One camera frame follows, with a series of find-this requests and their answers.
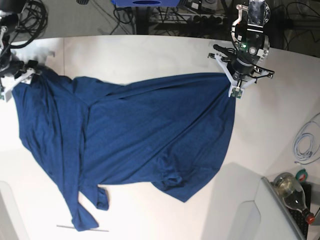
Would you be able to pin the dark blue t-shirt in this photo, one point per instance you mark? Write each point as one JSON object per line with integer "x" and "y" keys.
{"x": 173, "y": 132}

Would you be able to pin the black table leg post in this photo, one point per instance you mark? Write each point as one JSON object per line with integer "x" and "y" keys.
{"x": 142, "y": 16}

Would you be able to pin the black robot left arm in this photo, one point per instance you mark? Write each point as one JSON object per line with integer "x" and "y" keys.
{"x": 248, "y": 29}

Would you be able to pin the green tape roll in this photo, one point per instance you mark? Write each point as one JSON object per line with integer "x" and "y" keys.
{"x": 301, "y": 175}

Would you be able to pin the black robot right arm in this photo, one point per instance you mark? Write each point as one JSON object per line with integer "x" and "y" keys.
{"x": 10, "y": 16}

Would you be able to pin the black power strip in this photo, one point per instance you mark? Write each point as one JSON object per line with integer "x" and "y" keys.
{"x": 208, "y": 20}

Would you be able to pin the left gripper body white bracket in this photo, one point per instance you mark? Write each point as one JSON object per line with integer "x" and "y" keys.
{"x": 240, "y": 72}

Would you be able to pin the clear glass bottle red cap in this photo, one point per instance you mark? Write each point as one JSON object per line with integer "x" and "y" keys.
{"x": 292, "y": 195}

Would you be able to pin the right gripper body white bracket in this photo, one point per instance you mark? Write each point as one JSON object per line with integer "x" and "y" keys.
{"x": 16, "y": 72}

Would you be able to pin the blue plastic crate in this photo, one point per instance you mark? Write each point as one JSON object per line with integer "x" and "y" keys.
{"x": 146, "y": 3}

